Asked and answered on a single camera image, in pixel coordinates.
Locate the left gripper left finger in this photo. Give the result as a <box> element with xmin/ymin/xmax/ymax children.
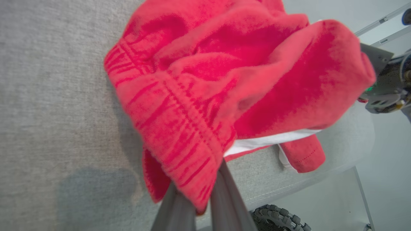
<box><xmin>151</xmin><ymin>181</ymin><xmax>197</xmax><ymax>231</ymax></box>

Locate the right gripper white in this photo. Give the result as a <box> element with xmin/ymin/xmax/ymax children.
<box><xmin>358</xmin><ymin>43</ymin><xmax>411</xmax><ymax>124</ymax></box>

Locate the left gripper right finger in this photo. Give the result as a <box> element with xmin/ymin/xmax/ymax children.
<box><xmin>210</xmin><ymin>159</ymin><xmax>258</xmax><ymax>231</ymax></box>

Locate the red shorts white stripe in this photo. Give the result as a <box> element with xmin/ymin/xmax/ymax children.
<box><xmin>103</xmin><ymin>0</ymin><xmax>377</xmax><ymax>215</ymax></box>

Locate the thin grey table leg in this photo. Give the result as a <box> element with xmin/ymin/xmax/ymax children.
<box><xmin>353</xmin><ymin>166</ymin><xmax>376</xmax><ymax>231</ymax></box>

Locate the white table frame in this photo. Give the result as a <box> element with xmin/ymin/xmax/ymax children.
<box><xmin>355</xmin><ymin>3</ymin><xmax>411</xmax><ymax>47</ymax></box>

